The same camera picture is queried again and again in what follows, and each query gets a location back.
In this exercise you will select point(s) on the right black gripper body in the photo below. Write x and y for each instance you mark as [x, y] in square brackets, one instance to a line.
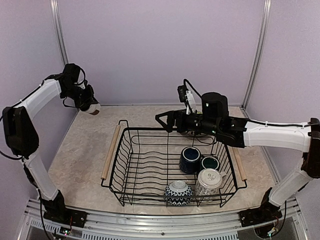
[183, 126]

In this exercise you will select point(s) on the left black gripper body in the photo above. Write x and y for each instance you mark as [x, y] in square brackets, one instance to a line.
[81, 97]

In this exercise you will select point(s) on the white brown banded cup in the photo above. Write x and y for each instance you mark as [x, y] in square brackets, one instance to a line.
[93, 109]

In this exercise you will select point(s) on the navy blue mug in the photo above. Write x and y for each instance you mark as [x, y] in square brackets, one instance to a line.
[189, 161]

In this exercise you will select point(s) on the dark teal mug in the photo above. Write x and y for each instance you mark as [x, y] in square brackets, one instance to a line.
[209, 162]

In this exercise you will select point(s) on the blue white patterned bowl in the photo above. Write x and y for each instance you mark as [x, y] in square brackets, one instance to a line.
[178, 193]

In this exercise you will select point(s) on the white floral patterned mug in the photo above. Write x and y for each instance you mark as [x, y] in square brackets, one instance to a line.
[209, 182]

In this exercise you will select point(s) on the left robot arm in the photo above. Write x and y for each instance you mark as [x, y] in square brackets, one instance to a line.
[20, 133]

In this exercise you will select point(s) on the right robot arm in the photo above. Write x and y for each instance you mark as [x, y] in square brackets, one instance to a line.
[237, 132]

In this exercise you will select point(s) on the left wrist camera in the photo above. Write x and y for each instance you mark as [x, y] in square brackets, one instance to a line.
[83, 84]

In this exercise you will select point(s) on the left wooden rack handle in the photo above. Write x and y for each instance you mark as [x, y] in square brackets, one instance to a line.
[110, 153]

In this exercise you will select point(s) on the wooden rack handle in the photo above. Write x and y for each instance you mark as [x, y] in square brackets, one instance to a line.
[240, 165]
[110, 153]

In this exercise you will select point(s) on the right wooden rack handle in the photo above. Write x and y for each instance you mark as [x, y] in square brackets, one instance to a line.
[240, 165]

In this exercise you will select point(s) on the left aluminium corner post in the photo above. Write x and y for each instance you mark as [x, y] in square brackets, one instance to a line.
[59, 31]

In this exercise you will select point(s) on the aluminium corner post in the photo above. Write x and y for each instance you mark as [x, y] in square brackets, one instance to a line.
[59, 31]
[258, 53]

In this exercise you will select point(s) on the aluminium front rail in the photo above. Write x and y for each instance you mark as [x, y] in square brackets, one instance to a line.
[102, 225]

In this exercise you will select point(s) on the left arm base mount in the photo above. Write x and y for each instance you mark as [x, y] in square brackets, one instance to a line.
[56, 211]

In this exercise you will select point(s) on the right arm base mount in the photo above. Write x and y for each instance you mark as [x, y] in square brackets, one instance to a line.
[264, 213]

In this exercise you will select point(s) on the right aluminium corner post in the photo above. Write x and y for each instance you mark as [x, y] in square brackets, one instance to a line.
[258, 53]

